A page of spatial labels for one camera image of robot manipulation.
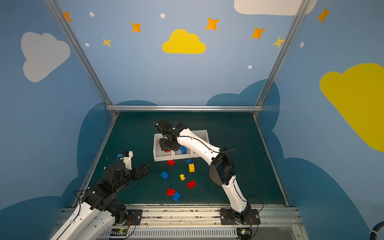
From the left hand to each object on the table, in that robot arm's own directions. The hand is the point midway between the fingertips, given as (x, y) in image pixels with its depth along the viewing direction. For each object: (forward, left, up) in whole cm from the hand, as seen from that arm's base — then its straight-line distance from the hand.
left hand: (144, 164), depth 77 cm
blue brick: (0, -8, -15) cm, 17 cm away
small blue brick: (+9, -23, -14) cm, 28 cm away
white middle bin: (+13, -15, -13) cm, 23 cm away
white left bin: (+14, -3, -15) cm, 20 cm away
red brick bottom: (-10, -13, -15) cm, 22 cm away
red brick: (-5, -25, -15) cm, 29 cm away
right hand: (+12, -10, 0) cm, 15 cm away
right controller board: (-28, -52, -18) cm, 62 cm away
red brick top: (+8, -11, -14) cm, 20 cm away
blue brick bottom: (-12, -17, -14) cm, 25 cm away
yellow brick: (+4, -25, -14) cm, 29 cm away
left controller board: (-28, +11, -18) cm, 35 cm away
